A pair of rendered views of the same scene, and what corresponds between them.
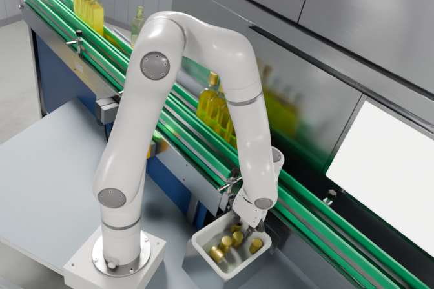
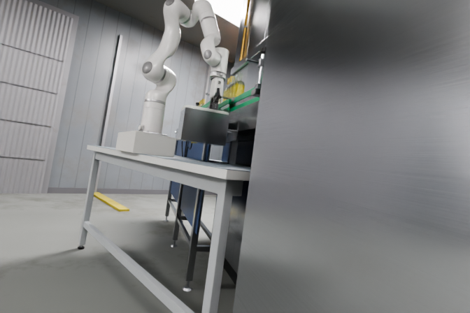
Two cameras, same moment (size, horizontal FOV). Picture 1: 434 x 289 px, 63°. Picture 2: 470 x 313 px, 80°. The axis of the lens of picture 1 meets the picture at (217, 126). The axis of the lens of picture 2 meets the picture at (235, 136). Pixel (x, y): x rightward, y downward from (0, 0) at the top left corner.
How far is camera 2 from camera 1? 1.61 m
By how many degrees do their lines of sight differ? 52
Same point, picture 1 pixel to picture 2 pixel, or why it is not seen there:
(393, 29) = not seen: hidden behind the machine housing
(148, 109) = (170, 30)
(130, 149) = (161, 49)
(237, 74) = (201, 7)
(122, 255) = (146, 121)
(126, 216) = (154, 92)
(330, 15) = not seen: hidden behind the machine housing
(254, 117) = (208, 24)
